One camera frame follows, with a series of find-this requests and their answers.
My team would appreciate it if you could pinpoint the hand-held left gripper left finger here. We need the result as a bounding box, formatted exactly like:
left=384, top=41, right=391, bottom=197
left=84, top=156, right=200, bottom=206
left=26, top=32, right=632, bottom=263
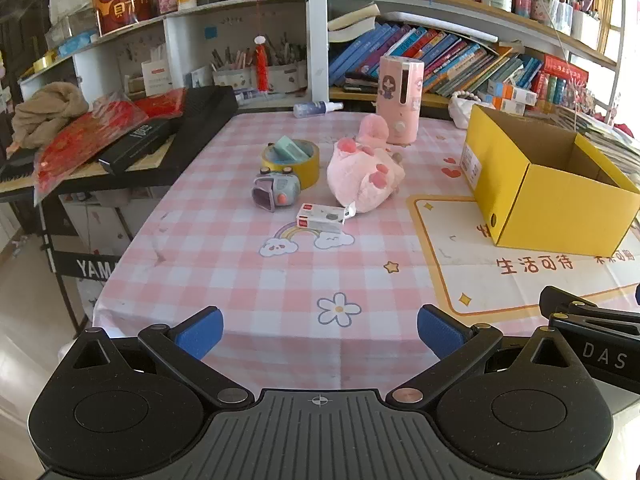
left=59, top=306, right=254, bottom=409

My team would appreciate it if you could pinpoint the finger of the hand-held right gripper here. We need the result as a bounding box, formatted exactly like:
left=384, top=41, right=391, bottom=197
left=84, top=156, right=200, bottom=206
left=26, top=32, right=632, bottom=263
left=539, top=285, right=640, bottom=326
left=549, top=312, right=640, bottom=343

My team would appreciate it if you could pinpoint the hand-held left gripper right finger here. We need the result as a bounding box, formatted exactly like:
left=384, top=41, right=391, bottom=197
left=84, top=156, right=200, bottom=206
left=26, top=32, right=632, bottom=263
left=385, top=305, right=596, bottom=409

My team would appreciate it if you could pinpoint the yellow cardboard box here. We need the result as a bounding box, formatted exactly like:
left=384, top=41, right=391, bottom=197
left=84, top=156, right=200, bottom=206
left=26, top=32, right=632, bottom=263
left=460, top=104, right=640, bottom=258

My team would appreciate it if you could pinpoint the grey toy camera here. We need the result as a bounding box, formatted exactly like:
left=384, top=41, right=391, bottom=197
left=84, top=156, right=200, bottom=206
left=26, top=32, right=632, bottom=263
left=251, top=167, right=302, bottom=213

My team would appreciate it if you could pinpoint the white staples box red label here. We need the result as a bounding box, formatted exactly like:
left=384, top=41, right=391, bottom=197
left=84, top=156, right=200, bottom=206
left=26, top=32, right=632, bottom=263
left=296, top=203, right=348, bottom=234

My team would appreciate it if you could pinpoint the large pink plush toy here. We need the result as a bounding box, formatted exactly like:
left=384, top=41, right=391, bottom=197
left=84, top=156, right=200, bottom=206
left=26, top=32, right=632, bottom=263
left=326, top=137, right=407, bottom=218

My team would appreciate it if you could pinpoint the yellow tape roll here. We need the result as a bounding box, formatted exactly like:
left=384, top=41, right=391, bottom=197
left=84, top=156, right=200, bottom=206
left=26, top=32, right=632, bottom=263
left=261, top=139, right=321, bottom=190

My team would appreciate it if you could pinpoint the teal eraser box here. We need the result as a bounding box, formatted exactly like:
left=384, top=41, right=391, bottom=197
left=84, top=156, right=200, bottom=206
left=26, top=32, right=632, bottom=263
left=272, top=136, right=308, bottom=163

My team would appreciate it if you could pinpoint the small pink plush toy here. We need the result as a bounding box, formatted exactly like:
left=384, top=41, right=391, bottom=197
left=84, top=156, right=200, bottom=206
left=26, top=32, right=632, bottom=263
left=356, top=114, right=390, bottom=148

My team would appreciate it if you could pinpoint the yellow-bordered desk mat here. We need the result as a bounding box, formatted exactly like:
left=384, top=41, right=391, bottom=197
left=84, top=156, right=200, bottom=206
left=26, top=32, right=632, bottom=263
left=406, top=192, right=640, bottom=317

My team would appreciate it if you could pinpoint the pink checkered tablecloth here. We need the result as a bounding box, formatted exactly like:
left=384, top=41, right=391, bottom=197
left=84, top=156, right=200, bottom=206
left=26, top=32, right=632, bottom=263
left=92, top=110, right=640, bottom=396

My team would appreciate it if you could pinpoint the black keyboard stand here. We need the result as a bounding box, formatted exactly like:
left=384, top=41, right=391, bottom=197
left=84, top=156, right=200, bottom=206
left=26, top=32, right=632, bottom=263
left=40, top=195, right=123, bottom=331

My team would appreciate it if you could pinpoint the stack of paper booklets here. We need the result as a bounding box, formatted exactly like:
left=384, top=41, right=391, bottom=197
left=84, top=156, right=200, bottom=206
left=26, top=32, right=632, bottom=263
left=547, top=105, right=640, bottom=176

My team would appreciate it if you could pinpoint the orange and white carton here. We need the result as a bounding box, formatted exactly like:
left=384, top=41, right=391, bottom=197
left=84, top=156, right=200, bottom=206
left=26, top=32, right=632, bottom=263
left=487, top=80, right=538, bottom=106
left=492, top=96, right=527, bottom=116

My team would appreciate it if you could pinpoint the long black box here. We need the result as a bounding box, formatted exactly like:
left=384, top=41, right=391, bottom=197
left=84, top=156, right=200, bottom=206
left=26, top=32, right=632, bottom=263
left=97, top=117, right=180, bottom=176

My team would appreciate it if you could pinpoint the white quilted handbag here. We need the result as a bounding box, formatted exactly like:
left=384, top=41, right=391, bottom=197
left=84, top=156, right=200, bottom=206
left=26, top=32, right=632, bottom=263
left=447, top=91, right=482, bottom=128

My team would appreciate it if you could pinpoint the black electronic keyboard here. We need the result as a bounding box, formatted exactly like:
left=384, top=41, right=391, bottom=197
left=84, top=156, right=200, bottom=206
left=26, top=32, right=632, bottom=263
left=0, top=85, right=238, bottom=203

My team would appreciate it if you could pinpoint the pink cylindrical dispenser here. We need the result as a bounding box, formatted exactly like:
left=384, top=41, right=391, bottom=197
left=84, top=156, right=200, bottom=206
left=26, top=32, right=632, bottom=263
left=376, top=55, right=426, bottom=146

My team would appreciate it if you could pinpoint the red patterned plastic bag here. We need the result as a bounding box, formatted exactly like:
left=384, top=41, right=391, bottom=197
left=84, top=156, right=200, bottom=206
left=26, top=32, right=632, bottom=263
left=32, top=95, right=151, bottom=206

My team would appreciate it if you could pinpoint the red boxed book set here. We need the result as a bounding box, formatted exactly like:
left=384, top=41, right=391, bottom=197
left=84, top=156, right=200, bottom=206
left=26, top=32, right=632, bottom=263
left=530, top=55, right=591, bottom=108

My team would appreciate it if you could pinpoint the red packet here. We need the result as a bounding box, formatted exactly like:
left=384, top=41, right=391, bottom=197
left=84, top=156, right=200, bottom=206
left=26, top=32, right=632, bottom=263
left=132, top=87, right=188, bottom=120

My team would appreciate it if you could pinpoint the clear spray bottle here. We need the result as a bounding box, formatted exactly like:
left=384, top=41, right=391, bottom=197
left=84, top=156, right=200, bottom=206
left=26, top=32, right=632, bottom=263
left=293, top=101, right=345, bottom=119

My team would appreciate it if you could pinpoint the patterned pen holder box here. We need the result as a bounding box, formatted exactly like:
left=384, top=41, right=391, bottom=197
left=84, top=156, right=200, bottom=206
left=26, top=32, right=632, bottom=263
left=212, top=32, right=308, bottom=93

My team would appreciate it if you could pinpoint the white card stand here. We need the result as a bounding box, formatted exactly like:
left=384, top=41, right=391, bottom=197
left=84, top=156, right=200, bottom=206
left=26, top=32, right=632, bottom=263
left=141, top=57, right=173, bottom=97

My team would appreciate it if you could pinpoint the long row of leaning books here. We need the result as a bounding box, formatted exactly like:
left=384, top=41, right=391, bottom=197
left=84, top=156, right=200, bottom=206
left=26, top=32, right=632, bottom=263
left=327, top=22, right=543, bottom=97

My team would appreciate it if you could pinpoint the brown cloth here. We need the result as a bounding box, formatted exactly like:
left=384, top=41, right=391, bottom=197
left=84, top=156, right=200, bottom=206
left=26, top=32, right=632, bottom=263
left=11, top=82, right=90, bottom=150

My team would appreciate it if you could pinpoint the red hanging ornament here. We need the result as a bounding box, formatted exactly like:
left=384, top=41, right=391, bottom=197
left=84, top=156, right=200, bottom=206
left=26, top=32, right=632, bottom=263
left=254, top=35, right=271, bottom=93

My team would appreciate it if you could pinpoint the white pen holder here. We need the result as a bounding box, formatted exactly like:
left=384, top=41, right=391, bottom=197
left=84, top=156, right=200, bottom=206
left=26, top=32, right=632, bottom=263
left=547, top=0, right=601, bottom=51

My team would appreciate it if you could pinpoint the white bookshelf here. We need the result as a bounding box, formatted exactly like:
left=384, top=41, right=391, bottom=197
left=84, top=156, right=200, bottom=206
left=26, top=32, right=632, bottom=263
left=17, top=0, right=626, bottom=116

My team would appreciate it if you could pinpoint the open thick book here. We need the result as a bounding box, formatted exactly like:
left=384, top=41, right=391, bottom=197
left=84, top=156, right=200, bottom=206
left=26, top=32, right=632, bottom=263
left=327, top=2, right=381, bottom=43

